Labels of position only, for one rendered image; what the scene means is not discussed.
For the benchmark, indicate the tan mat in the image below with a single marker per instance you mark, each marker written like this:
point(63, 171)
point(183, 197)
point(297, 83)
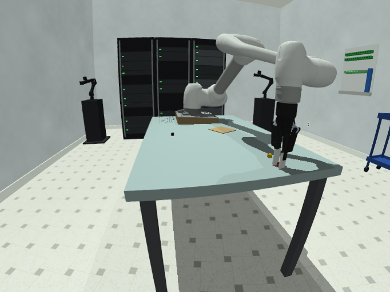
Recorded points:
point(222, 129)

